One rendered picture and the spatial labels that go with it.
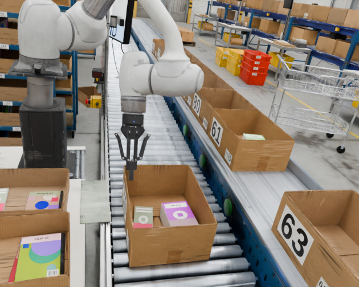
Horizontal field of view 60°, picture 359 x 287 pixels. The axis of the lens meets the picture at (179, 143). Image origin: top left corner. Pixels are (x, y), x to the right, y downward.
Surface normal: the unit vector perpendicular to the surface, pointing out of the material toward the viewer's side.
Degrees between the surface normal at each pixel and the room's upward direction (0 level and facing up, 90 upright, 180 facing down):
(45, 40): 91
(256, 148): 91
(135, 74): 69
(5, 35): 91
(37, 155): 90
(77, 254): 0
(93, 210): 0
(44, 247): 0
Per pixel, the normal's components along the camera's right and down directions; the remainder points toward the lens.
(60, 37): 0.83, 0.37
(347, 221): -0.97, -0.01
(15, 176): 0.23, 0.44
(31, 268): 0.13, -0.89
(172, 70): -0.23, 0.16
